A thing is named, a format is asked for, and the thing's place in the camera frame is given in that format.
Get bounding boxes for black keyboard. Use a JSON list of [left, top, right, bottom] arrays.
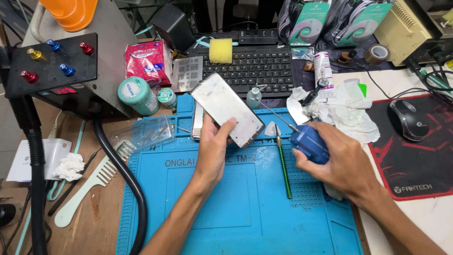
[[187, 44, 296, 100]]

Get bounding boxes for yellow sponge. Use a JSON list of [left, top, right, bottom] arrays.
[[208, 38, 233, 64]]

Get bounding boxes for silver phone frame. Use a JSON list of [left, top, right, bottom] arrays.
[[191, 101, 206, 141]]

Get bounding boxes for person's right hand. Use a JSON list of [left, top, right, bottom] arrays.
[[292, 122, 382, 207]]

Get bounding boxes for small teal paste jar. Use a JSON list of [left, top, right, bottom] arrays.
[[157, 87, 178, 110]]

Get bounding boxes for small crumpled white tissue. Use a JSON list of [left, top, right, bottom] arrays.
[[52, 152, 86, 182]]

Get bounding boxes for packaged grey charging cable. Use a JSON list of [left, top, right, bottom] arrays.
[[323, 0, 395, 49], [277, 0, 332, 47]]

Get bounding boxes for ribbed black hose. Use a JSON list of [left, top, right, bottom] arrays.
[[9, 95, 49, 255]]

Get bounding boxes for phone display panel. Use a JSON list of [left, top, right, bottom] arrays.
[[191, 72, 266, 149]]

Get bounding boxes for beige equipment box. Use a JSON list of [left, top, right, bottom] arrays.
[[373, 0, 434, 67]]

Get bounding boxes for blue silicone repair mat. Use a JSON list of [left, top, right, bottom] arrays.
[[115, 93, 365, 255]]

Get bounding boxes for black speaker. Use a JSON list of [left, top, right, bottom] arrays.
[[152, 3, 195, 54]]

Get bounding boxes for white flat box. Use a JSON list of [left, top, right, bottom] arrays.
[[6, 138, 73, 183]]

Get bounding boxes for small clear packet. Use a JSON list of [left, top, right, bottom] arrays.
[[290, 46, 315, 62]]

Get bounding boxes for clear plastic parts bag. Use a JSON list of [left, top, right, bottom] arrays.
[[109, 114, 176, 149]]

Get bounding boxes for mint green comb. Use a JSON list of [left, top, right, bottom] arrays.
[[54, 140, 137, 229]]

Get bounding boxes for clear dropper bottle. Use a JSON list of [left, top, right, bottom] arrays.
[[246, 84, 268, 110]]

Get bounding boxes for grey rework station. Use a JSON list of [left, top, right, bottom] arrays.
[[4, 0, 139, 119]]

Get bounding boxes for person's left hand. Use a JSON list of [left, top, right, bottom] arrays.
[[196, 114, 238, 185]]

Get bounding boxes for black computer mouse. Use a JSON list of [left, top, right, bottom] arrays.
[[387, 99, 431, 142]]

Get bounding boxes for black screwdriver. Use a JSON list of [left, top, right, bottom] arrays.
[[300, 77, 330, 107]]

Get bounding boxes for gold knob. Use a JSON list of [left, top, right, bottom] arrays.
[[26, 47, 45, 61]]

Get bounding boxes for black and red mouse pad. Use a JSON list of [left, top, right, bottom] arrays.
[[366, 93, 453, 202]]

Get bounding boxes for heap of crumpled white tissues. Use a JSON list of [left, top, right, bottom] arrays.
[[286, 83, 381, 145]]

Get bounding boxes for black tweezers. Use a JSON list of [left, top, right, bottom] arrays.
[[47, 149, 102, 217]]

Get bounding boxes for metal stencil plate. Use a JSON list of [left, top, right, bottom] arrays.
[[171, 55, 204, 94]]

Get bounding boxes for white glue tube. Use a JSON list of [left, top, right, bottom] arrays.
[[314, 51, 336, 100]]

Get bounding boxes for black usb hub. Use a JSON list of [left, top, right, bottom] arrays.
[[237, 29, 279, 45]]

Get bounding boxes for large teal paste jar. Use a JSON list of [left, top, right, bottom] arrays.
[[117, 76, 161, 117]]

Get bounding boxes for green precision screwdriver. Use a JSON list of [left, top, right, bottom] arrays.
[[274, 123, 294, 200]]

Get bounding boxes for orange plastic cup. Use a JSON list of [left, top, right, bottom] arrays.
[[38, 0, 99, 33]]

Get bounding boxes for pink tissue pack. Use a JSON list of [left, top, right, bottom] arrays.
[[124, 39, 173, 86]]

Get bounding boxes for green soldering iron handle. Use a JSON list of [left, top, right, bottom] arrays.
[[419, 69, 453, 95]]

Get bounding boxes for blue needle squeeze bottle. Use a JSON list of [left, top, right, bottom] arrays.
[[259, 101, 332, 166]]

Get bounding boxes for thick black hose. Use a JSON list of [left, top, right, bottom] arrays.
[[92, 118, 149, 255]]

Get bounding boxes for white triangular opening pick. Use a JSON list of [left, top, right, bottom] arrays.
[[264, 121, 282, 137]]

